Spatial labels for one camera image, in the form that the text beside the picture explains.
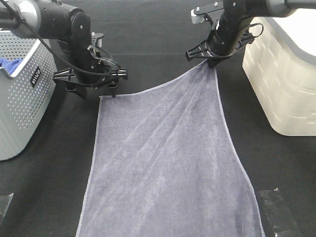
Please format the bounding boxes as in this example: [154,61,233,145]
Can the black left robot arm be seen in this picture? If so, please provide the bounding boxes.
[0,0,128,99]

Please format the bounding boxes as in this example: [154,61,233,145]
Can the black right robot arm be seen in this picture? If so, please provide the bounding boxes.
[186,0,316,68]

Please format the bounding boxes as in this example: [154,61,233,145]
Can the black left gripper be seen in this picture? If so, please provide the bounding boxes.
[53,46,128,99]

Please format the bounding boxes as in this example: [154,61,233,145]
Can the right clear tape strip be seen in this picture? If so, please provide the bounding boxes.
[257,188,303,237]

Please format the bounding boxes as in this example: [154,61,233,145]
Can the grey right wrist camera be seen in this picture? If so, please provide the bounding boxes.
[191,1,224,25]

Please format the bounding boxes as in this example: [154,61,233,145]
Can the left clear tape strip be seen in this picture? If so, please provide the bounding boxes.
[0,193,14,224]

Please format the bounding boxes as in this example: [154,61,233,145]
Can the clear tape strip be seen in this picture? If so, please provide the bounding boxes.
[0,193,14,224]
[257,188,303,237]

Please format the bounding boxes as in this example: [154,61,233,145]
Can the white embossed plastic bin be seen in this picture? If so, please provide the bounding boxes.
[242,17,316,136]

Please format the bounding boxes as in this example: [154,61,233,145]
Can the grey microfibre towel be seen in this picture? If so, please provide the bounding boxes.
[76,62,265,237]

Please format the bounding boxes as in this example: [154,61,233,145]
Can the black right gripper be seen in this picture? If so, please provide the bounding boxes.
[186,17,254,68]

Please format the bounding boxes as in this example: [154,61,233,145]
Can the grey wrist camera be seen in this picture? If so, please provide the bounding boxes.
[91,32,104,48]
[191,1,224,25]

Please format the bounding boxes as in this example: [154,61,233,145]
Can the blue cloth in basket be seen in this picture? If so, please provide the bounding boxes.
[0,57,23,75]

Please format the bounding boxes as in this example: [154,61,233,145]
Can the grey perforated laundry basket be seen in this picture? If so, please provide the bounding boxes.
[0,30,57,160]

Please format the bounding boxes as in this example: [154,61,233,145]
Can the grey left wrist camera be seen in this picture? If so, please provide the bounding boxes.
[91,32,104,48]

